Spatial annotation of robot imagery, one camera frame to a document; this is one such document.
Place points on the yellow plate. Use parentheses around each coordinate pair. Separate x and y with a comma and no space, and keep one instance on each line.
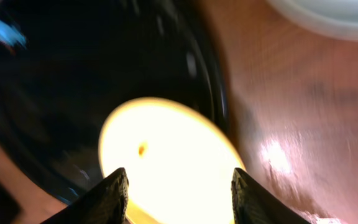
(178,163)

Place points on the black round tray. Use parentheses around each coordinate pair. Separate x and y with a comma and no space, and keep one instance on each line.
(81,60)

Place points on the light blue plate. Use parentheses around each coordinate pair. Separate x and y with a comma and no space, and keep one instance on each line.
(332,18)

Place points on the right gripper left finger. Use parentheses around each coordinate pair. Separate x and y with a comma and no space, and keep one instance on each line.
(106,203)

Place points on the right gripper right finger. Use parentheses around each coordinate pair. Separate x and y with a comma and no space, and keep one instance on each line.
(253,204)

